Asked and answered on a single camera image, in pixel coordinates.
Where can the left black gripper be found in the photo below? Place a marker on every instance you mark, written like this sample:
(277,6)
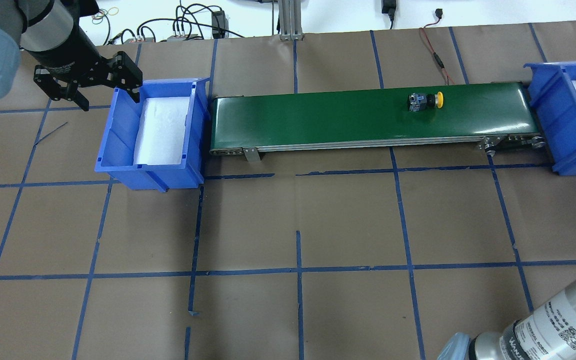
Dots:
(61,49)

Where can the yellow push button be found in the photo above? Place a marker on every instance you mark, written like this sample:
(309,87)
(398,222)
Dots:
(417,102)

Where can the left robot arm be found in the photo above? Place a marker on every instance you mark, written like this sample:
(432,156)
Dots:
(28,25)

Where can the white foam pad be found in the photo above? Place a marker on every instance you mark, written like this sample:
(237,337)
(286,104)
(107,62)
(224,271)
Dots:
(161,132)

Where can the blue source bin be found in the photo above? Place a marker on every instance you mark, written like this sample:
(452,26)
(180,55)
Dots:
(116,152)

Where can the black power adapter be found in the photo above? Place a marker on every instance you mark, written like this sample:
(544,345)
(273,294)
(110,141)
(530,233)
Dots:
(219,24)

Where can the green conveyor belt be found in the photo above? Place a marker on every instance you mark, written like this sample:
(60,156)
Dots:
(495,117)

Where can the blue target bin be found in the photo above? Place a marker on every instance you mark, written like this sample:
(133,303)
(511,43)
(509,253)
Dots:
(553,97)

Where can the aluminium frame post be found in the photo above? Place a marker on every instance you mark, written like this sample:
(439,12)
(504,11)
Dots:
(290,20)

